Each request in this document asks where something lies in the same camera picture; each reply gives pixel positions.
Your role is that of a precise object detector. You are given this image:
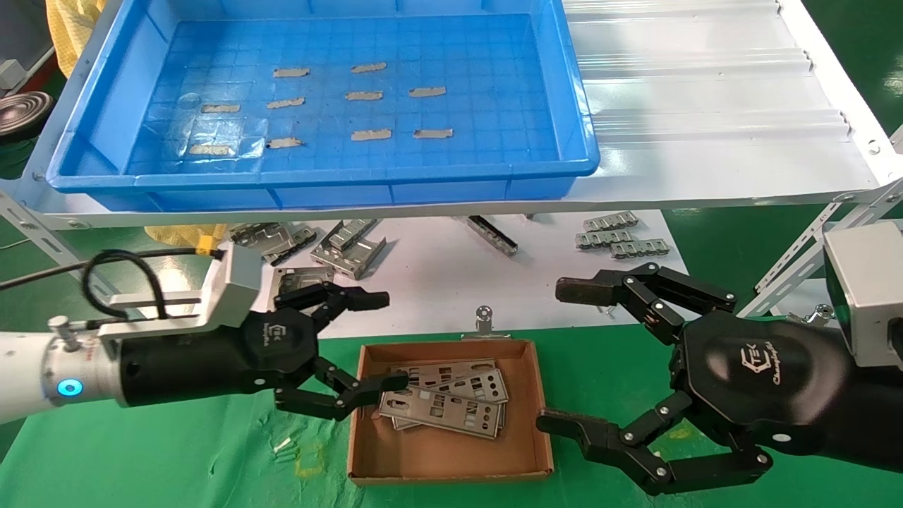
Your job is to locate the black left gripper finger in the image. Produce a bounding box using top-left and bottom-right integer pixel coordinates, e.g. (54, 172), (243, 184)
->
(274, 356), (410, 423)
(274, 281), (390, 332)

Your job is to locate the yellow mesh bag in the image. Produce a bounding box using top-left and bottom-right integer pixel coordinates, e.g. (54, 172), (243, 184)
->
(46, 0), (107, 78)
(145, 224), (230, 256)

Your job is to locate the silver perforated shield plate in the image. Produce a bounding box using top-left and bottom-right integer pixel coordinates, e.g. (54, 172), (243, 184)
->
(392, 406), (507, 433)
(390, 360), (498, 385)
(406, 368), (510, 404)
(379, 385), (505, 440)

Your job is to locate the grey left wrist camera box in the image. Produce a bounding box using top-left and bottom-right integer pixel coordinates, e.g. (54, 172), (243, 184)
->
(205, 242), (272, 329)

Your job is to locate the long narrow metal bar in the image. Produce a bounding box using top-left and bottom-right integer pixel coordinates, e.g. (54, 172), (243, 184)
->
(466, 215), (519, 256)

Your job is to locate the black camera cable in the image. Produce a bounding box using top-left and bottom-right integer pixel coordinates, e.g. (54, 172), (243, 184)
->
(0, 247), (216, 320)

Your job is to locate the white metal shelf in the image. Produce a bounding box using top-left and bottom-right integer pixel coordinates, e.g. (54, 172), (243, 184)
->
(0, 0), (903, 230)

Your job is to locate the silver camera mount bracket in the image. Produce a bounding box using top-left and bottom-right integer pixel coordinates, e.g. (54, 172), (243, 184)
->
(99, 265), (244, 341)

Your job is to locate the small folded metal bracket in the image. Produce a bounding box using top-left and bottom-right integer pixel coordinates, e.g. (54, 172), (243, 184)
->
(326, 219), (380, 252)

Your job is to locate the small notched metal strip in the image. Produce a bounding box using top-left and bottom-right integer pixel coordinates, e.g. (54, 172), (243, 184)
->
(583, 212), (639, 232)
(610, 240), (671, 260)
(575, 229), (634, 250)

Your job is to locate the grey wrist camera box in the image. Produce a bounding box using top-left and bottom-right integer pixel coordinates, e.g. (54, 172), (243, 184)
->
(205, 242), (272, 329)
(823, 220), (903, 369)

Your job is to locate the dark stamped metal bracket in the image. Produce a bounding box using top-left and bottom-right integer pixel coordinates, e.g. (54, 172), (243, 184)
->
(272, 226), (318, 267)

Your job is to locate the white flat board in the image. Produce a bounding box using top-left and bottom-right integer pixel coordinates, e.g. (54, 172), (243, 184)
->
(212, 210), (691, 344)

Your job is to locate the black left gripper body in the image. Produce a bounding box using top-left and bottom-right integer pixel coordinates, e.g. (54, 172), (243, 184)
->
(116, 309), (322, 409)

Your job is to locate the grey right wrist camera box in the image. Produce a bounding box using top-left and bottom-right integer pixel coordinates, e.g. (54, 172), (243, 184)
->
(823, 220), (903, 369)

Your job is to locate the brown cardboard box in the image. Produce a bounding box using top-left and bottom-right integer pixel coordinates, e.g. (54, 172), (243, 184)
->
(347, 339), (554, 486)

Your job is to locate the perforated white shelf brace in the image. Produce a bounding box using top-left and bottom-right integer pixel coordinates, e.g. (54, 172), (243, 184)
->
(737, 240), (830, 318)
(753, 176), (903, 294)
(0, 194), (117, 301)

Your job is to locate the black round stool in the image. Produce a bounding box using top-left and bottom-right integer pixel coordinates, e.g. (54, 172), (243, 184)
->
(0, 92), (54, 145)

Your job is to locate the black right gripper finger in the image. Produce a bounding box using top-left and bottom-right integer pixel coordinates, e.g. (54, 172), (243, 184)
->
(536, 392), (773, 496)
(555, 262), (738, 346)

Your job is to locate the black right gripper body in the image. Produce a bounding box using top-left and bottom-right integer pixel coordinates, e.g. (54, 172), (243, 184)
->
(669, 314), (903, 472)

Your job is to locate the blue plastic tray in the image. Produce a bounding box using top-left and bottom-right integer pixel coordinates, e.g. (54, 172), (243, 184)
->
(46, 0), (600, 212)

